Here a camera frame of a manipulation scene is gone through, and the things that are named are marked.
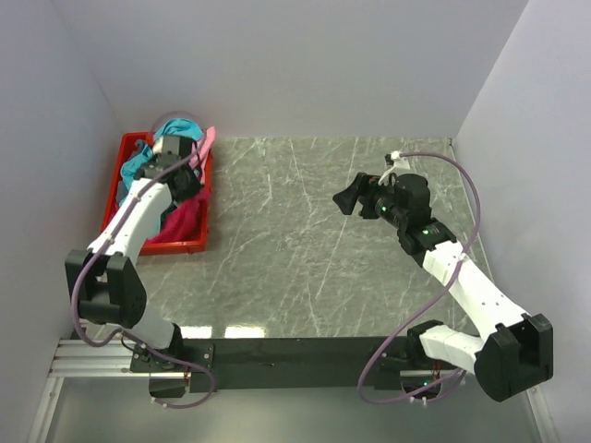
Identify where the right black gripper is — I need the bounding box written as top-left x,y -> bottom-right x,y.
332,173 -> 407,230

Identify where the magenta t shirt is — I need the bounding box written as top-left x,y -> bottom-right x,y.
146,188 -> 211,245

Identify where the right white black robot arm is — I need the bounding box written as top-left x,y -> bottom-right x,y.
332,173 -> 554,401

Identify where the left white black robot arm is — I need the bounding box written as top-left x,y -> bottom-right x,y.
66,139 -> 202,371

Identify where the pink t shirt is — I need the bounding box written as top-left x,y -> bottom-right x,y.
189,126 -> 217,185

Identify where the light blue t shirt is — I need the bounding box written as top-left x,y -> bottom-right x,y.
120,118 -> 204,189

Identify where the red plastic bin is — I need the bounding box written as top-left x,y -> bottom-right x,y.
101,132 -> 212,256

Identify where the grey t shirt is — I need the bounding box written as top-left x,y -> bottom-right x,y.
115,138 -> 152,207

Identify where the black base beam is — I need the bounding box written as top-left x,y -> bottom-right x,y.
128,336 -> 463,401

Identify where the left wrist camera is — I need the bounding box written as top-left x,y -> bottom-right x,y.
152,135 -> 194,158

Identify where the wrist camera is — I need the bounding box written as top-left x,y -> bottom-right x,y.
382,150 -> 411,179
152,135 -> 194,158

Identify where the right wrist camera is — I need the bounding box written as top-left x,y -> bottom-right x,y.
382,150 -> 411,179

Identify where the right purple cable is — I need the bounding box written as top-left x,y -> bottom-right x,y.
357,150 -> 484,406

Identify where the aluminium rail frame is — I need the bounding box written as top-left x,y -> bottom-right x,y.
27,339 -> 153,442

